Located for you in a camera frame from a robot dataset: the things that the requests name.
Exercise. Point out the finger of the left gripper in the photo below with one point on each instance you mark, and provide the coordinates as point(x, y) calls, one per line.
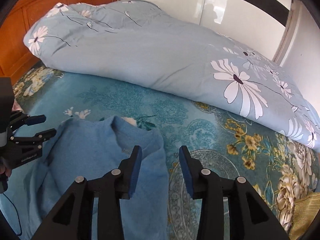
point(43, 136)
point(33, 120)

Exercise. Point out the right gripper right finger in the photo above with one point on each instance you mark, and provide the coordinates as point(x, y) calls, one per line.
point(249, 216)

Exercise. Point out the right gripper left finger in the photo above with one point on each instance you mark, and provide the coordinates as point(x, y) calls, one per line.
point(71, 216)

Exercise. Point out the blue knit sweater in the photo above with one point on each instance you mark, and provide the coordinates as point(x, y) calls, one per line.
point(91, 149)

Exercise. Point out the teal floral bed blanket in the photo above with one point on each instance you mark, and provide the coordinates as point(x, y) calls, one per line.
point(281, 170)

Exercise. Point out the yellow knit garment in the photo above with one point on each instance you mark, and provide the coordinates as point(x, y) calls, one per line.
point(304, 213)

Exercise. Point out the orange wooden headboard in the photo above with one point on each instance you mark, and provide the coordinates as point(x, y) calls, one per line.
point(16, 59)

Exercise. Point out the light blue floral duvet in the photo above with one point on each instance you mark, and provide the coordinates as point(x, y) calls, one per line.
point(137, 42)

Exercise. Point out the white wardrobe with black stripe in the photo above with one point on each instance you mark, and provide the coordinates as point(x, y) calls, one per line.
point(259, 24)

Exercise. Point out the wooden room door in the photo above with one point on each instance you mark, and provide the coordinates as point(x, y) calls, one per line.
point(289, 33)

